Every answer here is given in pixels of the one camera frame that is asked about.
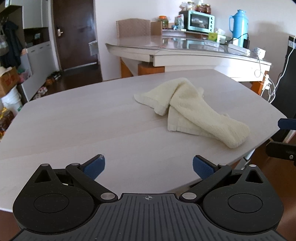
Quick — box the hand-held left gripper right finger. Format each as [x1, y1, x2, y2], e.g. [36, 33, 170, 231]
[181, 155, 264, 204]

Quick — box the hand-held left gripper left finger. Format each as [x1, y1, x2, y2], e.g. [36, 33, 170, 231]
[34, 154, 118, 204]

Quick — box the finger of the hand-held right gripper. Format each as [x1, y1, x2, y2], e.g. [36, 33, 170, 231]
[278, 118, 296, 131]
[265, 140, 296, 166]

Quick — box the cream terry towel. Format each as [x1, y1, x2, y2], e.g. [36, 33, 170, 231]
[134, 78, 251, 149]

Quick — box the black cabinet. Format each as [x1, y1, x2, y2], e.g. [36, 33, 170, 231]
[270, 36, 296, 142]

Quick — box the white patterned cup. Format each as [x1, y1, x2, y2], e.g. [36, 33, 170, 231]
[253, 47, 266, 58]

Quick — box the white power strip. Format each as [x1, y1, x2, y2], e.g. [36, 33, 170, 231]
[228, 43, 251, 55]

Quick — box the pair of light shoes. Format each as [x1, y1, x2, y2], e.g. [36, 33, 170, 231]
[34, 86, 48, 99]

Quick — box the pair of dark shoes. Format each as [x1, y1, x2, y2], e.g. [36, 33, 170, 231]
[46, 71, 63, 82]

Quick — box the white plastic bucket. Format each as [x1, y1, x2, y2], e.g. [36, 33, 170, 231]
[1, 86, 23, 114]

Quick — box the blue thermos jug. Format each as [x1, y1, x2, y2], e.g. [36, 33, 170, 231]
[229, 9, 249, 47]

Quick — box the white low cabinet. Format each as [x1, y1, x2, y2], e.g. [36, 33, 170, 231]
[20, 41, 61, 103]

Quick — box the green tissue box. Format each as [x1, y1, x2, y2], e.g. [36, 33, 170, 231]
[208, 29, 226, 43]

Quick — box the white glass-topped dining table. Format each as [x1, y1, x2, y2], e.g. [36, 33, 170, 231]
[105, 34, 272, 95]

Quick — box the brown cardboard box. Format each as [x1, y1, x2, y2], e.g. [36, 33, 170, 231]
[0, 67, 20, 98]

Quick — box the dark brown door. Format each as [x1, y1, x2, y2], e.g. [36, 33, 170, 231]
[52, 0, 102, 73]

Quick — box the teal toaster oven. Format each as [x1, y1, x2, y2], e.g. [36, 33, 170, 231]
[184, 10, 216, 33]

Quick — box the white and blue snack packet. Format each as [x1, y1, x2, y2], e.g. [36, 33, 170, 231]
[174, 14, 185, 30]

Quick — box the dark hanging coat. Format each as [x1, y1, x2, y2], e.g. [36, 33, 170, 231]
[0, 20, 24, 68]

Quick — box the orange-lid glass jar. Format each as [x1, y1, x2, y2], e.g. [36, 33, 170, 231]
[158, 15, 169, 29]

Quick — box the white cable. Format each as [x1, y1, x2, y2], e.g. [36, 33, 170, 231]
[254, 35, 296, 103]

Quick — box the white wall basket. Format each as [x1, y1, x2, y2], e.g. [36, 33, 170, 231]
[88, 40, 99, 56]

